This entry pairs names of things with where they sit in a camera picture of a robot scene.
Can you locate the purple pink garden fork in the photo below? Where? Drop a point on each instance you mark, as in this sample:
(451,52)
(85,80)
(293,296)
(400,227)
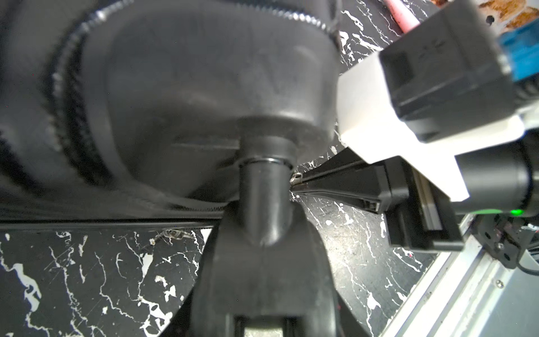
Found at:
(402,15)

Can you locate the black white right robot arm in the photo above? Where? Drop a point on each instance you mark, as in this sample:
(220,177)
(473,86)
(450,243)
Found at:
(502,183)

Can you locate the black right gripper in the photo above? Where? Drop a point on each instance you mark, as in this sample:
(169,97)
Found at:
(419,216)

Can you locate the silver white zipper pull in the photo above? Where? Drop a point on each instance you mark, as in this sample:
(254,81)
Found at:
(296,177)

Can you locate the black hard-shell suitcase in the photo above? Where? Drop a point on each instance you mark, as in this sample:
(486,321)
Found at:
(192,111)

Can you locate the aluminium front rail frame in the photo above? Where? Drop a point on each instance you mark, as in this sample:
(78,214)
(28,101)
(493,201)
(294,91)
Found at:
(471,293)

